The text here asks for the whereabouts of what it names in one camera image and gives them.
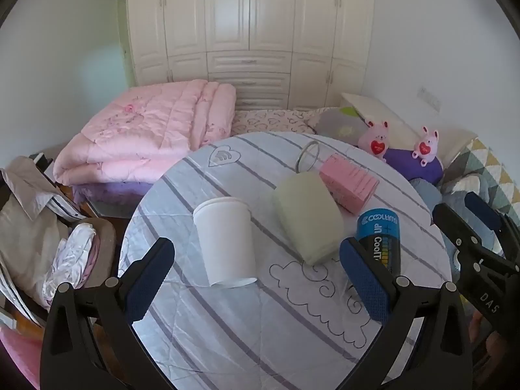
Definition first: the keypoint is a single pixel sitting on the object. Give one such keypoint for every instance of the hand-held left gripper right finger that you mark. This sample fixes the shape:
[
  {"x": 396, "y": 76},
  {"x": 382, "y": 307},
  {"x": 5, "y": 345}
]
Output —
[{"x": 365, "y": 280}]

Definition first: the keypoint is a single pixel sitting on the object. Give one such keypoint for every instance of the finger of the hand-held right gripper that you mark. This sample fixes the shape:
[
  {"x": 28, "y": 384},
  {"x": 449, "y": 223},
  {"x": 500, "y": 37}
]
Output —
[
  {"x": 453, "y": 221},
  {"x": 483, "y": 211}
]

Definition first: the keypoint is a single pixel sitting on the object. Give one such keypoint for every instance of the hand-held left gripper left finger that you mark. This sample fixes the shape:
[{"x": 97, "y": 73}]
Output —
[{"x": 148, "y": 282}]

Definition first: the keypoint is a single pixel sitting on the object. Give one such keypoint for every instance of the white paper cup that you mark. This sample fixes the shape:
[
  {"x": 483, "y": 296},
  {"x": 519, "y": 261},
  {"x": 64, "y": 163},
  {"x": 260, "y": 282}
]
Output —
[{"x": 225, "y": 243}]

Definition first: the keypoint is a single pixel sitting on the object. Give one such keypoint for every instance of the clear glass cup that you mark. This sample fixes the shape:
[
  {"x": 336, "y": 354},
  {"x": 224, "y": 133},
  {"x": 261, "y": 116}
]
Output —
[{"x": 308, "y": 157}]

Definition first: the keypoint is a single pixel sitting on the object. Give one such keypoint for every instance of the person's right hand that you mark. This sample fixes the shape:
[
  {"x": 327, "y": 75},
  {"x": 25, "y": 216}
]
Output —
[{"x": 496, "y": 345}]

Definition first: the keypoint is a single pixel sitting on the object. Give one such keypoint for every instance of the blue cushion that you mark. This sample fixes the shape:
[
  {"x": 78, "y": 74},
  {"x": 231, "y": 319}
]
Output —
[{"x": 428, "y": 195}]

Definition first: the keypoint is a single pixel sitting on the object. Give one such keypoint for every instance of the blue and black can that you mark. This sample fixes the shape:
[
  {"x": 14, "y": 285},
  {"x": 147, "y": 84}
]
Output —
[{"x": 382, "y": 235}]

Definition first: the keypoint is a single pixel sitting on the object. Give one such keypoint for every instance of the triangle pattern blanket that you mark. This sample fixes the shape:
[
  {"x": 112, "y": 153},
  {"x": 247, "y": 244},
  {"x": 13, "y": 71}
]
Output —
[{"x": 487, "y": 162}]

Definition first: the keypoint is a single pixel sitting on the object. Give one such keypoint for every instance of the purple pillow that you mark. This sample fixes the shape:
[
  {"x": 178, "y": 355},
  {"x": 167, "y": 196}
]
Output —
[{"x": 410, "y": 166}]

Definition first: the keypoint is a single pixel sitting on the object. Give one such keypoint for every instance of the pink plush toy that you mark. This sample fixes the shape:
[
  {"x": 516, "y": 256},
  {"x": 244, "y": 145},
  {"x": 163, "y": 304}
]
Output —
[
  {"x": 426, "y": 146},
  {"x": 375, "y": 138}
]

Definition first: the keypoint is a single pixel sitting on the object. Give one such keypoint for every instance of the white satin cloth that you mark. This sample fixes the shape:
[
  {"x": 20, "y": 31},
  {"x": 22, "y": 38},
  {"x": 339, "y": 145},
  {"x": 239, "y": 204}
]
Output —
[{"x": 71, "y": 260}]

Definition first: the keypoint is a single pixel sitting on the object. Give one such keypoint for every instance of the purple bed skirt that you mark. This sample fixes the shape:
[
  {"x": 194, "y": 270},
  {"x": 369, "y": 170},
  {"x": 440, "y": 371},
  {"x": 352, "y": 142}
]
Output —
[{"x": 113, "y": 191}]

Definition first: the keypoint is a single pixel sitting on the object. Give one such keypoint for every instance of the pink ribbed box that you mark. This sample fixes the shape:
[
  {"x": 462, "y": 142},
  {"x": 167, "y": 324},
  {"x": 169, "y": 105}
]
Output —
[{"x": 349, "y": 183}]

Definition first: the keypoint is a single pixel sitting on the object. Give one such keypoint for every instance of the striped white tablecloth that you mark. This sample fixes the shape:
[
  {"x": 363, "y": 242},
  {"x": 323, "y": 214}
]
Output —
[{"x": 243, "y": 333}]

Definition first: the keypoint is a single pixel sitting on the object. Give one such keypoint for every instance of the beige jacket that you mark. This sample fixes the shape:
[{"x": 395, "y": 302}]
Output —
[{"x": 24, "y": 219}]

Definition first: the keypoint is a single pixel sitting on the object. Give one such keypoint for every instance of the pink cloth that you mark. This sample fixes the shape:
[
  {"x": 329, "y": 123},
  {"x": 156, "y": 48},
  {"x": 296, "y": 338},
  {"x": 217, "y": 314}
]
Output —
[{"x": 20, "y": 357}]

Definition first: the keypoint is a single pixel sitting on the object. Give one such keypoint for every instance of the grey pillow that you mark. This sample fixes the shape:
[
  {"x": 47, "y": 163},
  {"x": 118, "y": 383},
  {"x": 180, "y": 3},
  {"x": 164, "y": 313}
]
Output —
[{"x": 337, "y": 124}]

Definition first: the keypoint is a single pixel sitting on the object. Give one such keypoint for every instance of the folded pink quilt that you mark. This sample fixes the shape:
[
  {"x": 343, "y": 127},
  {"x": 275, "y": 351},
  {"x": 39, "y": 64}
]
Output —
[{"x": 150, "y": 130}]

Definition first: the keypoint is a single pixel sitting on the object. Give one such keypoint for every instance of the heart print bed sheet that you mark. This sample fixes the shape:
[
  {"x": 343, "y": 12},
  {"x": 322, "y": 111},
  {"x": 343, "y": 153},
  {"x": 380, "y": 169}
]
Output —
[{"x": 268, "y": 121}]

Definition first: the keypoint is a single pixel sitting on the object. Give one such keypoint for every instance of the cream white wardrobe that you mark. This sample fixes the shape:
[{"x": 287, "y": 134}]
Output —
[{"x": 252, "y": 28}]

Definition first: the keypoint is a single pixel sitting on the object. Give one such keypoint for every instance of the white wall socket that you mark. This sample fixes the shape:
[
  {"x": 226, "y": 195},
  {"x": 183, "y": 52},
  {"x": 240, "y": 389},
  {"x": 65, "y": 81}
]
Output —
[{"x": 430, "y": 97}]

